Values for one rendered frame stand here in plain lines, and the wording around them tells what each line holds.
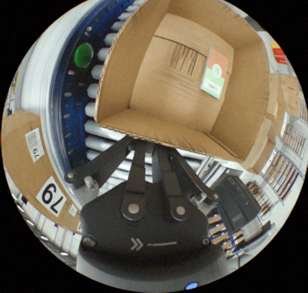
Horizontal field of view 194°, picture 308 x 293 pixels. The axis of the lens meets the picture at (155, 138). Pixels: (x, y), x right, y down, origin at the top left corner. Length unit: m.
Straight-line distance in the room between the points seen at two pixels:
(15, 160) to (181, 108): 0.46
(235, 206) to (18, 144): 0.81
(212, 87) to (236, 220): 0.60
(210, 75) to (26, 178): 0.57
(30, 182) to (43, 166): 0.08
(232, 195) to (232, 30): 0.71
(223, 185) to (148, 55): 0.69
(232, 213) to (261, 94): 0.53
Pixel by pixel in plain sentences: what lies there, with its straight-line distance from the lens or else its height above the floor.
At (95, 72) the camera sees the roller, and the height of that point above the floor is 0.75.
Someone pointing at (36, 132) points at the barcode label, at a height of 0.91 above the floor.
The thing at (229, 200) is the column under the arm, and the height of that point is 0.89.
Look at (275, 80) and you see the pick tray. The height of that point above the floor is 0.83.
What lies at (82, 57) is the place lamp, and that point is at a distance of 0.28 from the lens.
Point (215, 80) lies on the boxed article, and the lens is 0.32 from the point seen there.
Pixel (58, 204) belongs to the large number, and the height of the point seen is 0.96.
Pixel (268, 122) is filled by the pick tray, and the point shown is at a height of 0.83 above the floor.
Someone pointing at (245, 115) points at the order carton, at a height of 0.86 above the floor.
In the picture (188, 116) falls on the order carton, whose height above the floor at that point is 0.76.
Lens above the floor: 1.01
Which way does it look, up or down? 66 degrees down
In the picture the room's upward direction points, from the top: 172 degrees clockwise
